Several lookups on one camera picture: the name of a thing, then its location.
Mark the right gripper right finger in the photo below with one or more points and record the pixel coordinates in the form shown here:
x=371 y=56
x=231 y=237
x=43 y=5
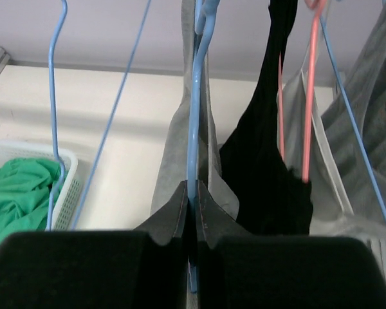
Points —
x=239 y=270

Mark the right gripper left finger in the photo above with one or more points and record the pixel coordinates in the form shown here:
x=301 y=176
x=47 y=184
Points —
x=141 y=268

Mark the light grey tank top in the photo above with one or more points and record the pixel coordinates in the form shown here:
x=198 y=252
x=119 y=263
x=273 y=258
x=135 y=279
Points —
x=173 y=168

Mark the green tank top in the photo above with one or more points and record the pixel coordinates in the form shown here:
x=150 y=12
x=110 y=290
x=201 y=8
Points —
x=25 y=185

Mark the blue wire hanger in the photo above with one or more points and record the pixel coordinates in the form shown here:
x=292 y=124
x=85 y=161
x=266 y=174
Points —
x=53 y=108
x=204 y=23

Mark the black tank top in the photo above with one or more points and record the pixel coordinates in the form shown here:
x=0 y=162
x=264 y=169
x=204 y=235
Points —
x=272 y=199

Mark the white tank top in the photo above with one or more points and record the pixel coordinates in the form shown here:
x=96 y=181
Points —
x=332 y=211

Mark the dark grey tank top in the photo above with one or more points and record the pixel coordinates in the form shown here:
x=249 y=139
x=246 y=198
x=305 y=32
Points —
x=366 y=112

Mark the pink wire hanger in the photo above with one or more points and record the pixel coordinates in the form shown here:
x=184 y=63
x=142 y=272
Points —
x=311 y=54

